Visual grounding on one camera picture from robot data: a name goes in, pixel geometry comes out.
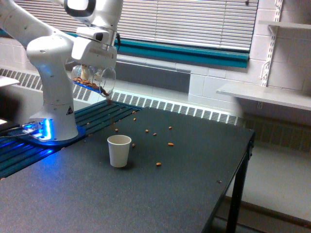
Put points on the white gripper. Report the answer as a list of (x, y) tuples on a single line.
[(94, 47)]

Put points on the clear plastic cup with nuts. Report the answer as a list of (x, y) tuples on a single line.
[(94, 81)]

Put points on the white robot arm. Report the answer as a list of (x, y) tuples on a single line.
[(49, 49)]

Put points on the white baseboard radiator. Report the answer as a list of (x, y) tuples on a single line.
[(32, 81)]

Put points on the white paper cup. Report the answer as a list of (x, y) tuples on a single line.
[(118, 150)]

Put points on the teal window sill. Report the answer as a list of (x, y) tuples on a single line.
[(182, 54)]

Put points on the white window blinds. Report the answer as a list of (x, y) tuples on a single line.
[(214, 24)]

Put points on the black table leg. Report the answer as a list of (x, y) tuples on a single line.
[(238, 188)]

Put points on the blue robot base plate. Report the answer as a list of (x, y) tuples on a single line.
[(50, 144)]

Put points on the blue slatted mounting rail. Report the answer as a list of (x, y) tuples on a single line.
[(16, 153)]

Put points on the upper white wall shelf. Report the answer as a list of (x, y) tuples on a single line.
[(288, 25)]

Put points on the white wall shelf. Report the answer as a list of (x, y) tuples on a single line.
[(288, 25), (271, 95)]

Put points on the white shelf bracket rail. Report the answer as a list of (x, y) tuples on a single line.
[(273, 29)]

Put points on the lower white wall shelf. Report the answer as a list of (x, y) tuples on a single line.
[(271, 95)]

